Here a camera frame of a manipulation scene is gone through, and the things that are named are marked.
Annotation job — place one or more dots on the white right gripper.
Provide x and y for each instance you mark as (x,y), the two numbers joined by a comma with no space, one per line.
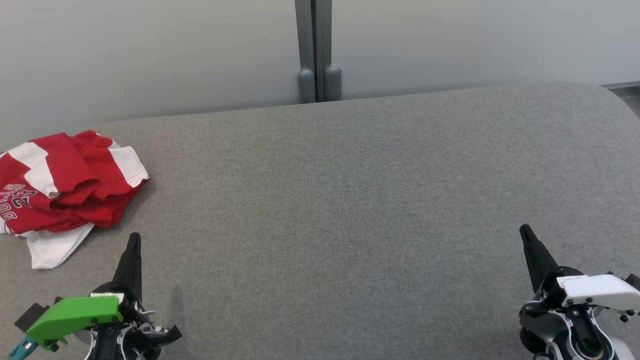
(595,290)

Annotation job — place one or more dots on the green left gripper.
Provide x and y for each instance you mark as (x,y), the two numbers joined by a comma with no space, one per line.
(75,315)

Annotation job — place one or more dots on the red and white jersey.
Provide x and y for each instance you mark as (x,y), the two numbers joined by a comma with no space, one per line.
(52,247)

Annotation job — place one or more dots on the red shorts with white stripe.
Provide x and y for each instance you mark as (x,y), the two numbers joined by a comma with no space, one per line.
(75,170)

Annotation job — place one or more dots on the white partition panel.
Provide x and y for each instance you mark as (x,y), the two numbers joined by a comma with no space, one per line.
(150,60)
(475,40)

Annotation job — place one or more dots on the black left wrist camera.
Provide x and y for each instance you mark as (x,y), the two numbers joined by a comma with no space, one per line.
(30,315)

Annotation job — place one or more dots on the grey partition post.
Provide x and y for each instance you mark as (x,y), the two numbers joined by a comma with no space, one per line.
(306,50)

